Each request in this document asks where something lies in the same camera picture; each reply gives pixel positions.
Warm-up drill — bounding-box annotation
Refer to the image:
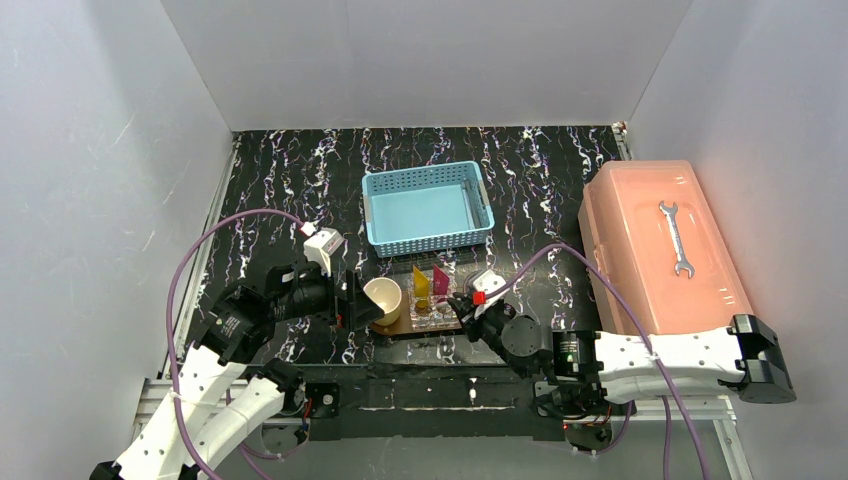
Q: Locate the clear textured acrylic holder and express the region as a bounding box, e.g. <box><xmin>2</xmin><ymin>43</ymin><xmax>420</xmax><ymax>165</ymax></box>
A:
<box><xmin>407</xmin><ymin>266</ymin><xmax>461</xmax><ymax>333</ymax></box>

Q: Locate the yellow mug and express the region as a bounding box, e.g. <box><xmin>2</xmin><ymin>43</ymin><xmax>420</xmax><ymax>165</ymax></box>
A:
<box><xmin>363</xmin><ymin>277</ymin><xmax>403</xmax><ymax>326</ymax></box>

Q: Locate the pink toothpaste tube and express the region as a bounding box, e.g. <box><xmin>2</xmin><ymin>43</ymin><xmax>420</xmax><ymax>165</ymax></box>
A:
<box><xmin>432</xmin><ymin>265</ymin><xmax>450</xmax><ymax>312</ymax></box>

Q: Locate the yellow toothpaste tube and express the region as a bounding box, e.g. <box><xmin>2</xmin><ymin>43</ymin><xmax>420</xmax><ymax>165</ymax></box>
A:
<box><xmin>412</xmin><ymin>266</ymin><xmax>431</xmax><ymax>312</ymax></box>

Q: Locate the oval wooden tray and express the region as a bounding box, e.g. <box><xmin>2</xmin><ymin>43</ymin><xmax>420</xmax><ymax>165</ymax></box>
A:
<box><xmin>369</xmin><ymin>298</ymin><xmax>461</xmax><ymax>337</ymax></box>

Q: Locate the light blue plastic basket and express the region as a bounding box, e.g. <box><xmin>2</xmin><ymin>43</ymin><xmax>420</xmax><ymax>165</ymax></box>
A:
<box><xmin>361</xmin><ymin>161</ymin><xmax>495</xmax><ymax>258</ymax></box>

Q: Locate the grey toothbrush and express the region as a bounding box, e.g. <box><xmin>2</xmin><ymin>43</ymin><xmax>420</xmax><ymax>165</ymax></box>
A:
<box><xmin>464</xmin><ymin>181</ymin><xmax>482</xmax><ymax>229</ymax></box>

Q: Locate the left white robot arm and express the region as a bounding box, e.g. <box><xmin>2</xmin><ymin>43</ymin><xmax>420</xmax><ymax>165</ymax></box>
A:
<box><xmin>91</xmin><ymin>262</ymin><xmax>402</xmax><ymax>479</ymax></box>

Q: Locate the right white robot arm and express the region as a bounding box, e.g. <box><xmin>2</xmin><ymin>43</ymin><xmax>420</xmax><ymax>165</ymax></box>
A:
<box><xmin>446</xmin><ymin>293</ymin><xmax>797</xmax><ymax>411</ymax></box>

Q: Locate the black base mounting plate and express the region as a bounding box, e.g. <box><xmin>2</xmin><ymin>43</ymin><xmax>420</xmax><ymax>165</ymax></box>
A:
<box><xmin>218</xmin><ymin>362</ymin><xmax>637</xmax><ymax>444</ymax></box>

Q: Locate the pink translucent storage box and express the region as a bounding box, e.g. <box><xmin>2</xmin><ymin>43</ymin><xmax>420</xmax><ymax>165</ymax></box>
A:
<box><xmin>578</xmin><ymin>160</ymin><xmax>753</xmax><ymax>335</ymax></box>

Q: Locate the silver open-end wrench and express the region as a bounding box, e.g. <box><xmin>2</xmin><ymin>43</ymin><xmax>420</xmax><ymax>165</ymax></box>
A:
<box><xmin>658</xmin><ymin>201</ymin><xmax>695</xmax><ymax>279</ymax></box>

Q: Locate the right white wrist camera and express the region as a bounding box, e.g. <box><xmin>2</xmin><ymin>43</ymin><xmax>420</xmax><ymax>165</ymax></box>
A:
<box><xmin>463</xmin><ymin>269</ymin><xmax>506</xmax><ymax>307</ymax></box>

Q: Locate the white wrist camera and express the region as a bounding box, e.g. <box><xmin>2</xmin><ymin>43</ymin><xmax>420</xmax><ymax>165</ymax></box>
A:
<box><xmin>299</xmin><ymin>222</ymin><xmax>344</xmax><ymax>277</ymax></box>
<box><xmin>463</xmin><ymin>269</ymin><xmax>506</xmax><ymax>307</ymax></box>

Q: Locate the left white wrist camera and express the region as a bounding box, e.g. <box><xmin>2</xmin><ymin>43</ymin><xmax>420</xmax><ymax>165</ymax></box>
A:
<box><xmin>299</xmin><ymin>222</ymin><xmax>344</xmax><ymax>277</ymax></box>

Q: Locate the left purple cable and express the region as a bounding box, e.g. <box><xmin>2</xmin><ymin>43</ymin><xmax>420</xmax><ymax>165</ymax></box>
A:
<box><xmin>164</xmin><ymin>209</ymin><xmax>319</xmax><ymax>480</ymax></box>

